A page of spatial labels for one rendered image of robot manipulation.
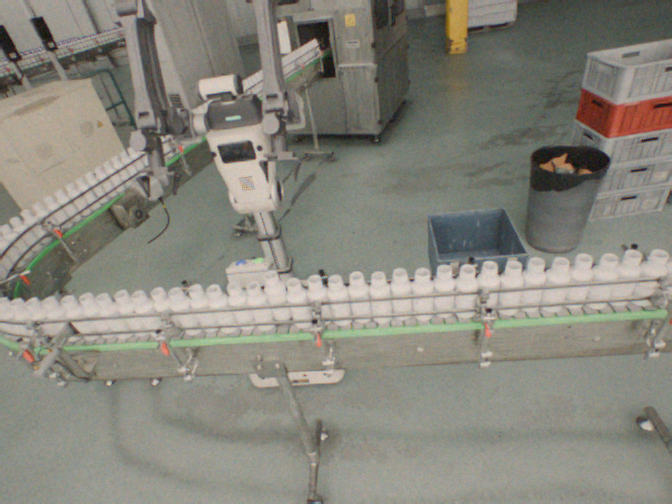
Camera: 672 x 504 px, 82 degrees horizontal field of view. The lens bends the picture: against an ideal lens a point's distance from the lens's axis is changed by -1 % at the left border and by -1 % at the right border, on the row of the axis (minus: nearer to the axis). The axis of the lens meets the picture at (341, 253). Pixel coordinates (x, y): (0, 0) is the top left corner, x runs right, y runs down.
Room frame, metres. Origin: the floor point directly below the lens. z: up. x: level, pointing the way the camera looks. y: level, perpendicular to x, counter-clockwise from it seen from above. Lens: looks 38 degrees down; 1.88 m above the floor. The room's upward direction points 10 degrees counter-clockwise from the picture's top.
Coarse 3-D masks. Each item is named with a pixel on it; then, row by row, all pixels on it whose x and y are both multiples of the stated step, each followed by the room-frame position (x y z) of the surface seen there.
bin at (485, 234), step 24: (432, 216) 1.36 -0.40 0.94; (456, 216) 1.34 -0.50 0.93; (480, 216) 1.33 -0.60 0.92; (504, 216) 1.28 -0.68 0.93; (432, 240) 1.23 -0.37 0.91; (456, 240) 1.34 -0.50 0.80; (480, 240) 1.33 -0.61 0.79; (504, 240) 1.25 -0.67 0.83; (432, 264) 1.23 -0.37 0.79; (456, 264) 1.05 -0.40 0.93; (480, 264) 1.04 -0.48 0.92; (504, 264) 1.02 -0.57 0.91
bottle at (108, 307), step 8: (104, 296) 0.94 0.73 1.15; (104, 304) 0.91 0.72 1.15; (112, 304) 0.92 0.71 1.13; (104, 312) 0.90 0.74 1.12; (112, 312) 0.91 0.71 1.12; (112, 320) 0.90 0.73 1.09; (120, 320) 0.91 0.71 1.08; (112, 328) 0.90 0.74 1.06; (120, 328) 0.90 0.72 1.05; (128, 328) 0.91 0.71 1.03; (120, 336) 0.90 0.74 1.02; (128, 336) 0.90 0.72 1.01
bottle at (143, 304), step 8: (136, 296) 0.92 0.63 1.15; (144, 296) 0.91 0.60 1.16; (136, 304) 0.89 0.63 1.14; (144, 304) 0.90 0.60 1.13; (152, 304) 0.91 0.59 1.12; (136, 312) 0.89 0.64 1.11; (144, 312) 0.88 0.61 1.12; (152, 312) 0.89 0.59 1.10; (144, 320) 0.88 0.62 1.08; (152, 320) 0.88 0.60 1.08; (152, 328) 0.88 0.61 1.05; (152, 336) 0.89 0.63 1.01
